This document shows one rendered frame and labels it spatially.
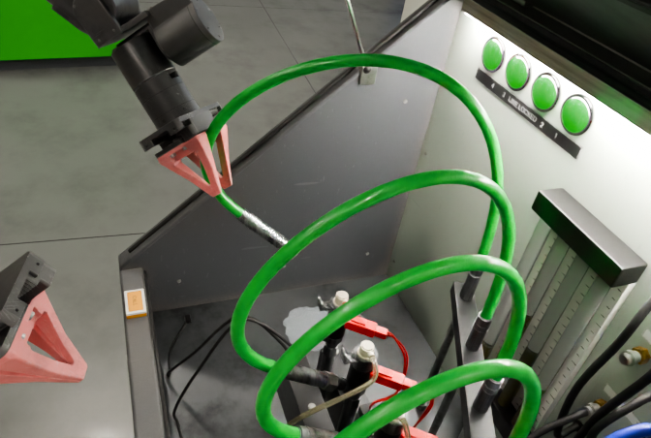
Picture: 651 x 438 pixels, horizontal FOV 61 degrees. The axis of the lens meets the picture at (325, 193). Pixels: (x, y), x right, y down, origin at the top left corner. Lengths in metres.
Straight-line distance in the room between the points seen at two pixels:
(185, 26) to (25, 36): 3.26
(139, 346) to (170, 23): 0.48
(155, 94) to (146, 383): 0.41
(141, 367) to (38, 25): 3.17
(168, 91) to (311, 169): 0.36
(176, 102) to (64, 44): 3.26
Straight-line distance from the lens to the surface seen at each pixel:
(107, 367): 2.08
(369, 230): 1.11
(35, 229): 2.65
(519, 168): 0.82
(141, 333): 0.91
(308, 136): 0.92
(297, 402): 0.80
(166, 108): 0.68
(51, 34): 3.89
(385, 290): 0.45
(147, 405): 0.84
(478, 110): 0.64
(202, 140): 0.66
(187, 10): 0.66
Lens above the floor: 1.65
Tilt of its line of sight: 35 degrees down
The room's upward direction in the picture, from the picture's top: 10 degrees clockwise
